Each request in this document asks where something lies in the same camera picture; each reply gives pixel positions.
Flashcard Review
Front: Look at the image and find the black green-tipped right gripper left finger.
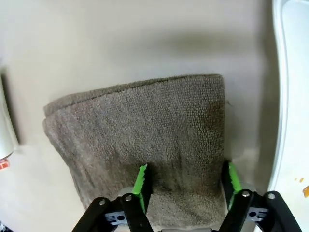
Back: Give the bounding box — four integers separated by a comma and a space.
71, 163, 155, 232

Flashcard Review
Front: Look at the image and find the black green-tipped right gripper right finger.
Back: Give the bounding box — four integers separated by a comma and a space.
217, 160, 304, 232

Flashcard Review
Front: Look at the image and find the brown terry cloth towel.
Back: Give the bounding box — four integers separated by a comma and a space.
42, 73, 230, 230

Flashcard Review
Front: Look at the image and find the orange food scrap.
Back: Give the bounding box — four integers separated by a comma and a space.
293, 177, 309, 197

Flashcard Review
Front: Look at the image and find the silver metal tray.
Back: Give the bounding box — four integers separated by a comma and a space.
267, 0, 309, 232

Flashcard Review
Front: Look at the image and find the white folded phone stand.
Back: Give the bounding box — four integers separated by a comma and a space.
0, 69, 19, 160

